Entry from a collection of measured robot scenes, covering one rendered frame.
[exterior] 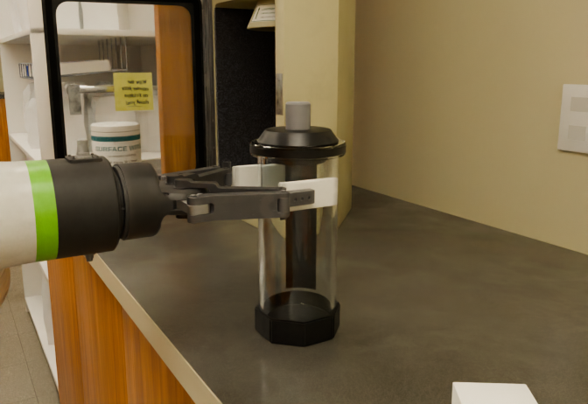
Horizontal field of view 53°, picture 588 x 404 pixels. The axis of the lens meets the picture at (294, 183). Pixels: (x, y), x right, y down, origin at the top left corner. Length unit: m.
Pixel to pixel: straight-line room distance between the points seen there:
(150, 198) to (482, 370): 0.38
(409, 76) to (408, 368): 0.86
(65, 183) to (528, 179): 0.87
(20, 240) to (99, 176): 0.08
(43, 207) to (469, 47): 0.94
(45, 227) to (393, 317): 0.43
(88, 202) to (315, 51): 0.59
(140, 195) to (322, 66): 0.55
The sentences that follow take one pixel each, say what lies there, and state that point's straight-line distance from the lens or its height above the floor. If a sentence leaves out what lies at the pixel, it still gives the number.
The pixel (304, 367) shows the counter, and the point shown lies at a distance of 0.64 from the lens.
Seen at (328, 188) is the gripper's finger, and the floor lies 1.12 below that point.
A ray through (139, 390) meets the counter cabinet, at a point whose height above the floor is 0.73.
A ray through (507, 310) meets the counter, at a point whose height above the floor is 0.94.
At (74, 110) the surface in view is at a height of 1.16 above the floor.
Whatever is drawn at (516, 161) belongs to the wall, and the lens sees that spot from 1.19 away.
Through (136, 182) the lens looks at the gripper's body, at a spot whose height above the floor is 1.14.
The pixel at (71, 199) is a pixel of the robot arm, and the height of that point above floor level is 1.14.
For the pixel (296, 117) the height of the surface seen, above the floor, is 1.19.
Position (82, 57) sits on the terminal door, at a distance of 1.23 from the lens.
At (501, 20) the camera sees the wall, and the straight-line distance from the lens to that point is 1.21.
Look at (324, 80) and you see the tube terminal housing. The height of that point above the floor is 1.22.
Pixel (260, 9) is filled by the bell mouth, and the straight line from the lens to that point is 1.13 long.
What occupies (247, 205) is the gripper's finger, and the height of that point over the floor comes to 1.12.
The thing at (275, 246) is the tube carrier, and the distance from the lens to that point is 0.65.
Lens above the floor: 1.25
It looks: 12 degrees down
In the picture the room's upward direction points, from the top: straight up
